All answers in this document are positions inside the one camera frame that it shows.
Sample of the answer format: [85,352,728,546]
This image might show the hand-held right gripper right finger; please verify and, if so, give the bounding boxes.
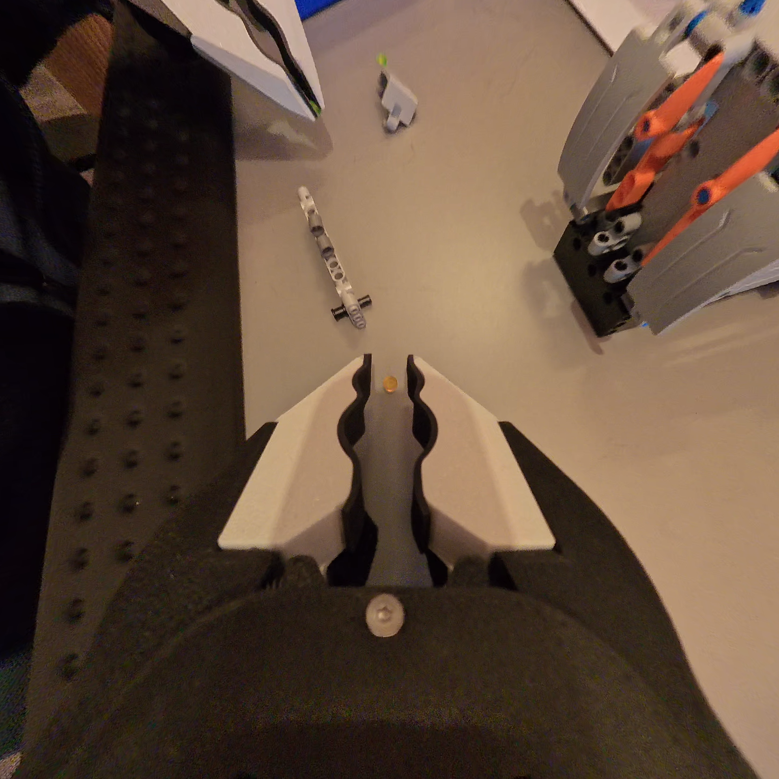
[403,354,556,577]

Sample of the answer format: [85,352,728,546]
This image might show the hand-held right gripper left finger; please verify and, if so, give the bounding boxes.
[218,353,382,577]

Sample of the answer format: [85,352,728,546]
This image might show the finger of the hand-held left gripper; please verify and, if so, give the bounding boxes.
[254,0,325,107]
[162,0,318,121]

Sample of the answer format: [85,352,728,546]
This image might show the small grey curved brick piece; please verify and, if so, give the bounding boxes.
[376,69,421,135]

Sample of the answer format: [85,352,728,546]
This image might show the light grey holed brick beam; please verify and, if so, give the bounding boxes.
[297,185,370,331]

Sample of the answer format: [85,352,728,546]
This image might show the wooden furniture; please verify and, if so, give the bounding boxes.
[44,13,115,118]

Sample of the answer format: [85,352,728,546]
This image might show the black studded foam pad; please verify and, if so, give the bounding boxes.
[23,0,245,779]

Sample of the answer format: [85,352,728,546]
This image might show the grey orange toy brick model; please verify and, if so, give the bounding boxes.
[553,0,779,340]

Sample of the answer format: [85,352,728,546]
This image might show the white stand with base plate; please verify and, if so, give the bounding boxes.
[565,0,678,54]

